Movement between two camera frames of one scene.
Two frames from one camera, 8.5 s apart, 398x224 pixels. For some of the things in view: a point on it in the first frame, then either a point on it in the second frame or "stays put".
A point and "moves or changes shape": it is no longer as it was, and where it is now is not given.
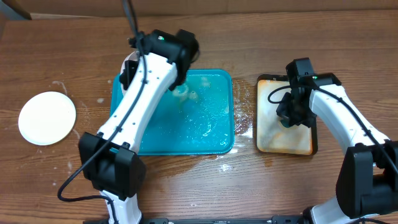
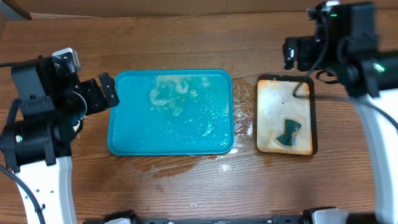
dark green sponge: x=285 y=122 moves or changes shape
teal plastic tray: x=194 y=118 stays put
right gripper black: x=284 y=112 → x=301 y=53
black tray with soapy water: x=271 y=136 stays put
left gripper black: x=130 y=69 → x=92 y=89
